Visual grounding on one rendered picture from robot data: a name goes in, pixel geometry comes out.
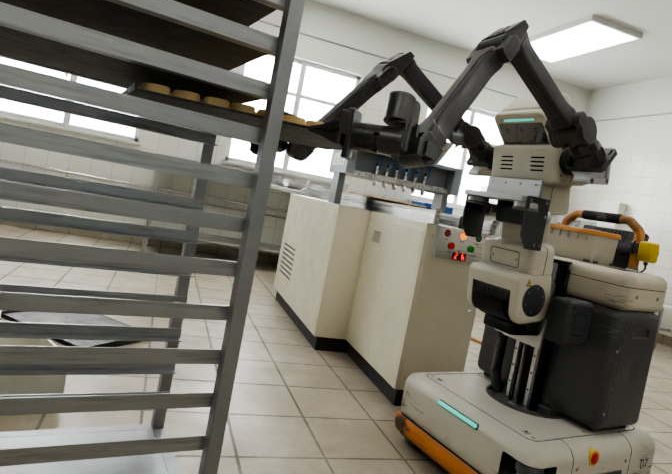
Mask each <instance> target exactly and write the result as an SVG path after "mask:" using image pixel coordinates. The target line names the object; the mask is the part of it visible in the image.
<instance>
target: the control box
mask: <svg viewBox="0 0 672 474"><path fill-rule="evenodd" d="M446 230H450V231H451V235H450V236H449V237H446V236H445V231H446ZM463 232H464V230H462V229H457V228H452V227H446V226H441V225H437V228H436V234H435V239H434V244H433V249H432V254H431V256H434V257H439V258H445V259H451V260H457V261H463V262H469V263H473V262H481V261H482V252H483V242H484V240H485V239H486V237H487V234H484V233H481V237H482V241H481V242H477V241H476V237H470V236H467V237H466V239H464V240H462V239H461V237H460V235H461V233H463ZM451 242H452V243H454V244H455V248H454V249H449V247H448V245H449V243H451ZM469 246H473V247H474V252H473V253H470V252H468V247H469ZM455 253H458V256H457V259H454V256H455ZM462 254H464V255H465V257H464V255H463V257H464V259H463V258H462V259H463V260H461V256H462ZM455 258H456V256H455Z"/></svg>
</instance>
